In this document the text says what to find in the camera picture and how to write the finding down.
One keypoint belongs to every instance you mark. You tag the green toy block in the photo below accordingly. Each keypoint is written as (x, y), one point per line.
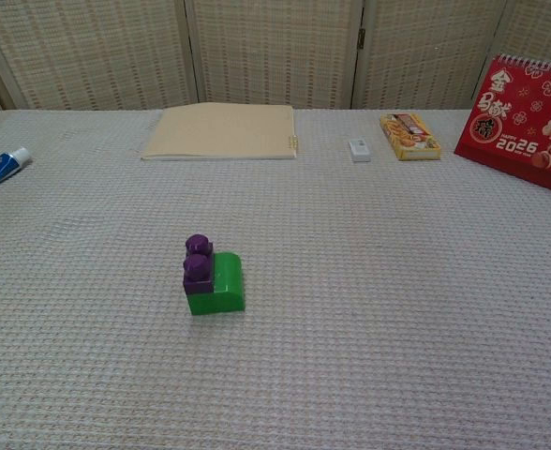
(226, 286)

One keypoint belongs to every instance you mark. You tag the purple toy block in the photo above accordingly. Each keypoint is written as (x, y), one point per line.
(198, 272)

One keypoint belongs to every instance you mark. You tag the white waffle-weave tablecloth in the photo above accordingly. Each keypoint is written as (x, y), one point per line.
(275, 300)

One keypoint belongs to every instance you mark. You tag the yellow snack box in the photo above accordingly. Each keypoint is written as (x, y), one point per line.
(410, 136)

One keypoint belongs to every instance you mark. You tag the woven folding screen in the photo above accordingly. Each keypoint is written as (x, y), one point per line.
(275, 51)

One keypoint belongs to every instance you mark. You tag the red 2026 desk calendar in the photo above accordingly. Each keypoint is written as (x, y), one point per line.
(524, 122)

